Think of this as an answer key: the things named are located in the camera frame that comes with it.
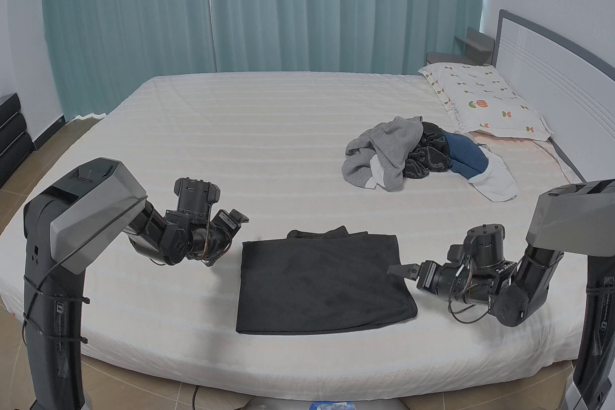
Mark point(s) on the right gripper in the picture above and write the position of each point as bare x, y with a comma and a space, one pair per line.
437, 278

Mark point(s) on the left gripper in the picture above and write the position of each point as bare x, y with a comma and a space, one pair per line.
218, 232

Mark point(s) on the black T-shirt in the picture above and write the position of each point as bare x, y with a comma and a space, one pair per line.
322, 283

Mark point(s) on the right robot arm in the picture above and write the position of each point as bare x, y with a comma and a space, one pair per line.
552, 225

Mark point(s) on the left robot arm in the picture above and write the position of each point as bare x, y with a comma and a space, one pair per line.
96, 206

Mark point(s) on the bed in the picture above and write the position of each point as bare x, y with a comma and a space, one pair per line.
240, 134

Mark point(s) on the pile of clothes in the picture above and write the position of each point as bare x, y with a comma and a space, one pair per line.
399, 148

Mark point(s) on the white printed pillow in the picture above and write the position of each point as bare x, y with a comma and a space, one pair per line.
485, 100

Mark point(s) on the black chest of drawers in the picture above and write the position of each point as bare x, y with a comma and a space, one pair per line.
12, 134

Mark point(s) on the grey bedside table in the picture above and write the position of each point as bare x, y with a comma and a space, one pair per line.
473, 45

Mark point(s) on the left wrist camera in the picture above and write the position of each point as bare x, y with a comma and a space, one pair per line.
239, 217

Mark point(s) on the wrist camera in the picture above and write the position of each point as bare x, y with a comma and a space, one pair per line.
239, 217
455, 253

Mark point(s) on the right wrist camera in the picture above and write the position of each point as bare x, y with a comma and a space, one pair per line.
455, 253

